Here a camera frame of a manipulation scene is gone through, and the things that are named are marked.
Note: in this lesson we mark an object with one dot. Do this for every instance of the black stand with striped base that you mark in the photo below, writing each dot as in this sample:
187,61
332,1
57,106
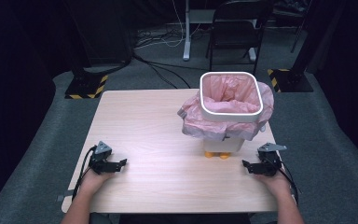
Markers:
292,81
85,85

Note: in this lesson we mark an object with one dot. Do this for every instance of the white desk frame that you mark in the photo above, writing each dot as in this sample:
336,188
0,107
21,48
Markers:
186,37

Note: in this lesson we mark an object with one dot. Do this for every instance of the grey tape piece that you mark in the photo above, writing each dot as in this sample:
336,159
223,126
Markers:
64,196

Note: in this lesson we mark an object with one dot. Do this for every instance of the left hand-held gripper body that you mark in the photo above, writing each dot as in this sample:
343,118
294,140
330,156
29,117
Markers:
99,160

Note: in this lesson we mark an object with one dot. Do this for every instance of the pink plastic trash bag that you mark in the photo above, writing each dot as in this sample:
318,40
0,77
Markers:
199,124

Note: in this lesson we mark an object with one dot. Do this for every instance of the person's left hand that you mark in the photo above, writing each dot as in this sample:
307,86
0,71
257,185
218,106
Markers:
94,180

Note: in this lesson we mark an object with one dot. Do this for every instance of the black folding chair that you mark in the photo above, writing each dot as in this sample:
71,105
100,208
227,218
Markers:
234,29

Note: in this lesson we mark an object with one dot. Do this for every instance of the person's right hand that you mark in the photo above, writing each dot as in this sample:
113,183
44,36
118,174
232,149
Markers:
275,185

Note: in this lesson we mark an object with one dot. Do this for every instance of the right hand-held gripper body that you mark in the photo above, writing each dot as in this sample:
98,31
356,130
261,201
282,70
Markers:
270,161

